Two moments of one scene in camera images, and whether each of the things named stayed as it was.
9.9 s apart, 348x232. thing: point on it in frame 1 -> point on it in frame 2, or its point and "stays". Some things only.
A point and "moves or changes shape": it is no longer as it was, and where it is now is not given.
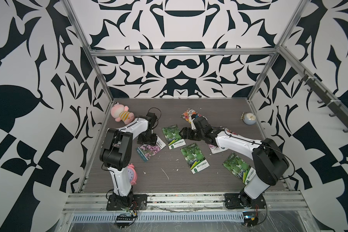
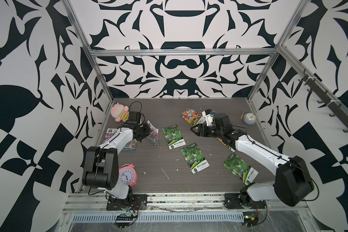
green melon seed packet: [173, 137] stays
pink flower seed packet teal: [146, 151] moves or changes shape
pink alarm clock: [132, 174] stays
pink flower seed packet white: [215, 149] moves or changes shape
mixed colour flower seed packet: [188, 113] stays
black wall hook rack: [315, 87] stays
